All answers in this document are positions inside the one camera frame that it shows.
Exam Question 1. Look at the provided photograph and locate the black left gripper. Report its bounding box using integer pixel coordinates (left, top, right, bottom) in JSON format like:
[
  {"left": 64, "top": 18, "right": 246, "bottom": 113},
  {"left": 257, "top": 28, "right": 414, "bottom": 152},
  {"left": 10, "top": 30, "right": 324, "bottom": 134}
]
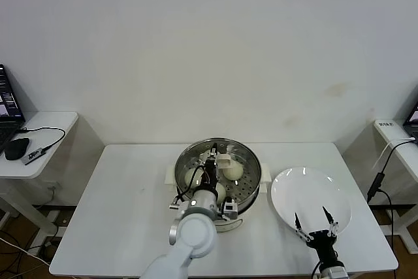
[{"left": 201, "top": 142, "right": 221, "bottom": 192}]

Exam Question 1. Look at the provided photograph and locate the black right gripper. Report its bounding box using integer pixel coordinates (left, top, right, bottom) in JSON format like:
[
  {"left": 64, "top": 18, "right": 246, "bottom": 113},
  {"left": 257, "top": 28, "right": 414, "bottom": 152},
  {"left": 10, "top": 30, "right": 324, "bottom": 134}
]
[{"left": 293, "top": 206, "right": 340, "bottom": 260}]

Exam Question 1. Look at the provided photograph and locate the white steamed baozi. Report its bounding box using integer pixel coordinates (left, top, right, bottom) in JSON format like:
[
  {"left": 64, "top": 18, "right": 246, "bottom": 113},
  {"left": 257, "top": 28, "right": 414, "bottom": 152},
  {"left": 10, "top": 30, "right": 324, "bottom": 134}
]
[
  {"left": 184, "top": 168, "right": 204, "bottom": 189},
  {"left": 221, "top": 163, "right": 244, "bottom": 181},
  {"left": 215, "top": 182, "right": 227, "bottom": 204}
]

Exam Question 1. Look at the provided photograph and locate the stainless steel steamer basket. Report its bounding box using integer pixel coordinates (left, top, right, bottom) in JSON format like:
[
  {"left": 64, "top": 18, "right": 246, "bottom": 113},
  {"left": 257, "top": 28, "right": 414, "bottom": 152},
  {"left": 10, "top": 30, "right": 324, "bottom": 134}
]
[{"left": 174, "top": 137, "right": 262, "bottom": 210}]

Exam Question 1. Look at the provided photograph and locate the round white plate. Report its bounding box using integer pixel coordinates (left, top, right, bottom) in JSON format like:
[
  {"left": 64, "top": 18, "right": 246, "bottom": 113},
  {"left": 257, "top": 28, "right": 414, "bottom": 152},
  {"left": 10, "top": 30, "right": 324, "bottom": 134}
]
[{"left": 270, "top": 167, "right": 353, "bottom": 237}]

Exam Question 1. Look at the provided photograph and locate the white side table with label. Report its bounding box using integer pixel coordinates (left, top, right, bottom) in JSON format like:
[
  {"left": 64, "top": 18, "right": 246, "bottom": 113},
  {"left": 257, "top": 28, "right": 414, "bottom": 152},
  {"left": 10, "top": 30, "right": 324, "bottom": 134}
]
[{"left": 373, "top": 119, "right": 418, "bottom": 254}]

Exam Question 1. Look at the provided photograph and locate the black laptop beside label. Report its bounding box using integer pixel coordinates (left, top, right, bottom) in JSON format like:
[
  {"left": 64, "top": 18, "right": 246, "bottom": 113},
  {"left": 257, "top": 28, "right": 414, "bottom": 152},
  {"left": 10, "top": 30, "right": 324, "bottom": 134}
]
[{"left": 402, "top": 102, "right": 418, "bottom": 145}]

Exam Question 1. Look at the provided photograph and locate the white rounded side table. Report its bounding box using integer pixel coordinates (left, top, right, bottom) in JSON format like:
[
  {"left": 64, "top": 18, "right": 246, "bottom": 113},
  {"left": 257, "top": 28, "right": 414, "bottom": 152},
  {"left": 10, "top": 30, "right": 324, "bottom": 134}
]
[{"left": 0, "top": 111, "right": 79, "bottom": 237}]

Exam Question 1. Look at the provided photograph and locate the grey usb adapter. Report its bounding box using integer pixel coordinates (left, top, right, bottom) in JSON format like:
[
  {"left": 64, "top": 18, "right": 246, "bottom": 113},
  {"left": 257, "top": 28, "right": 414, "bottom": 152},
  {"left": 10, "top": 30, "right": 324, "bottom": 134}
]
[{"left": 23, "top": 146, "right": 46, "bottom": 166}]

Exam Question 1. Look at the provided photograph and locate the black computer mouse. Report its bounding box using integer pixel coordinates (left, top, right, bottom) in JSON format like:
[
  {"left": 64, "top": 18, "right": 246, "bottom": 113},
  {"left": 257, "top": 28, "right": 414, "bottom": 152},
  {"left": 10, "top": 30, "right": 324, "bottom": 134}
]
[{"left": 3, "top": 137, "right": 30, "bottom": 161}]

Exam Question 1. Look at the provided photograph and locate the black laptop with lit screen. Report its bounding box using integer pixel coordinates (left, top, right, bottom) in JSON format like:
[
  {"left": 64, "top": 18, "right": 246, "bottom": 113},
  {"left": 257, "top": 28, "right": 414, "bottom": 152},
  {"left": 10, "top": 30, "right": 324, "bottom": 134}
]
[{"left": 0, "top": 64, "right": 26, "bottom": 154}]

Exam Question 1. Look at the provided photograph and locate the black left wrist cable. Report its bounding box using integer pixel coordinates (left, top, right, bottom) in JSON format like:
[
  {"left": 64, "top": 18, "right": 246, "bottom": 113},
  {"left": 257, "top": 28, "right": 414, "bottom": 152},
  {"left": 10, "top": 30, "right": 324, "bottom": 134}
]
[{"left": 174, "top": 164, "right": 210, "bottom": 205}]

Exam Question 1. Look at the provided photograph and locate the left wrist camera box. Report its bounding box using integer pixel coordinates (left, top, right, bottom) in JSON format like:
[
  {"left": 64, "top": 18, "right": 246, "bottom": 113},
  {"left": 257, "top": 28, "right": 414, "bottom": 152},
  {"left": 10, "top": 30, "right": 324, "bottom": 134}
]
[{"left": 221, "top": 196, "right": 240, "bottom": 221}]

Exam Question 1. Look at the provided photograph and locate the black power cable with brick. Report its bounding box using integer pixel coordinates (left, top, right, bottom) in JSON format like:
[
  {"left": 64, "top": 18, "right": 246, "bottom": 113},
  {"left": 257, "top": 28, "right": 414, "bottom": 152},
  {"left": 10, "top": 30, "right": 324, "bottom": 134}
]
[{"left": 365, "top": 140, "right": 417, "bottom": 237}]

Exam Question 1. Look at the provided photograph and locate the white strap cable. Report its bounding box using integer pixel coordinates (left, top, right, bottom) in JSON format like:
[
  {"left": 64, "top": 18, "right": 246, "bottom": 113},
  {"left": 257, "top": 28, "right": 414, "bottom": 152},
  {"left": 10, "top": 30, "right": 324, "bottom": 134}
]
[{"left": 370, "top": 137, "right": 414, "bottom": 173}]

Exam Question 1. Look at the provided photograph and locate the thin black adapter cable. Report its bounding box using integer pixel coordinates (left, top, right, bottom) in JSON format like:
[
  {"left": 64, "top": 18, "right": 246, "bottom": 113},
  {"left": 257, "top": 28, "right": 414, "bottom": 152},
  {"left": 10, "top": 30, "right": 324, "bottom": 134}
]
[{"left": 15, "top": 126, "right": 66, "bottom": 154}]

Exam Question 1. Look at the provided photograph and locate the white floor cable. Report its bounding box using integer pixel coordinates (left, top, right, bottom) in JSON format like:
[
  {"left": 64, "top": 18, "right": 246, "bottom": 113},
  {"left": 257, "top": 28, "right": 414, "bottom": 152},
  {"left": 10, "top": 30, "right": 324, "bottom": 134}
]
[{"left": 0, "top": 238, "right": 52, "bottom": 265}]

